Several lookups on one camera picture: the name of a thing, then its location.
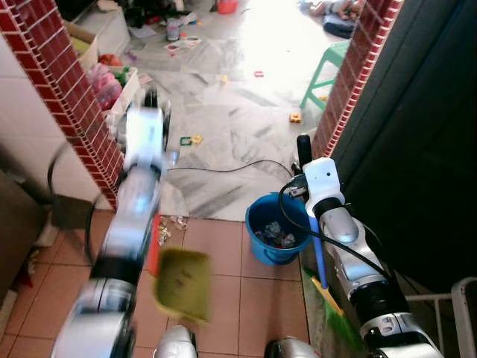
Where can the red plastic bucket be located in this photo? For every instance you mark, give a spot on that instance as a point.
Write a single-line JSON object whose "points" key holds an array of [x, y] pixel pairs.
{"points": [[226, 6]]}

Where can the small green and yellow toy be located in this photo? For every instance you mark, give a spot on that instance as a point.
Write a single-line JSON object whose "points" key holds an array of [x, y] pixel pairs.
{"points": [[191, 139]]}

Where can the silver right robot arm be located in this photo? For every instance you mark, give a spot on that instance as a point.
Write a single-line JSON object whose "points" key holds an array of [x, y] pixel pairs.
{"points": [[346, 231]]}

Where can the black door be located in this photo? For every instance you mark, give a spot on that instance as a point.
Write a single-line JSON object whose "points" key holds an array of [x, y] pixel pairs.
{"points": [[417, 134]]}

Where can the pink plastic bag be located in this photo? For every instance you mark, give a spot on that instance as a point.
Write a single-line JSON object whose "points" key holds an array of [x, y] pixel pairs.
{"points": [[104, 86]]}

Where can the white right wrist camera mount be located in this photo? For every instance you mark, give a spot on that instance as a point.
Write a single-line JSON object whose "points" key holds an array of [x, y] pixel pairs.
{"points": [[323, 179]]}

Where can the silver robot leg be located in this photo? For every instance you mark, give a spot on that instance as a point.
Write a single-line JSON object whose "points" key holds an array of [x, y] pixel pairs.
{"points": [[289, 349], [175, 344]]}

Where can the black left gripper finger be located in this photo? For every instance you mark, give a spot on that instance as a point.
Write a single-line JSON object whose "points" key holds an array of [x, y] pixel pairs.
{"points": [[303, 148]]}

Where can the silver left robot leg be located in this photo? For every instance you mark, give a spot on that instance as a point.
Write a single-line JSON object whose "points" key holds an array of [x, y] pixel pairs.
{"points": [[175, 344]]}

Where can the blue plastic bucket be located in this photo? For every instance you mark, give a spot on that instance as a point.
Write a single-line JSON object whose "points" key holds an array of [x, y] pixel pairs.
{"points": [[268, 257]]}

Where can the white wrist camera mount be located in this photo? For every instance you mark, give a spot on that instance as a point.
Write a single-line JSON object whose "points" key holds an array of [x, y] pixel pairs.
{"points": [[144, 136], [323, 179]]}

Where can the small yellow toy car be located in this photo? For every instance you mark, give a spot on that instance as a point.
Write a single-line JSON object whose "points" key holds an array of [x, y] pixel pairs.
{"points": [[296, 118]]}

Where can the cardboard box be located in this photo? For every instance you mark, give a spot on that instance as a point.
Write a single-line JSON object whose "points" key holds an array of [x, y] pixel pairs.
{"points": [[86, 41]]}

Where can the white metal rack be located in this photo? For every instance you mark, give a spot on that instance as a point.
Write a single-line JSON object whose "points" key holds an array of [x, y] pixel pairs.
{"points": [[463, 298]]}

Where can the silver right robot leg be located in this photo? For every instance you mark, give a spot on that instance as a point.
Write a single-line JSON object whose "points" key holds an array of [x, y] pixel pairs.
{"points": [[289, 349]]}

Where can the green plastic stool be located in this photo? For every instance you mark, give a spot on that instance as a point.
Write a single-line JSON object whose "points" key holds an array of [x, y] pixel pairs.
{"points": [[337, 52]]}

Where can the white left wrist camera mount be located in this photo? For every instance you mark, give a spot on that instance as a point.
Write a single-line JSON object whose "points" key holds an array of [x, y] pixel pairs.
{"points": [[144, 136]]}

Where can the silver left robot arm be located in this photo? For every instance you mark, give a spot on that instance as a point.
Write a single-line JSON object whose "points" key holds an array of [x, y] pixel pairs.
{"points": [[123, 224]]}

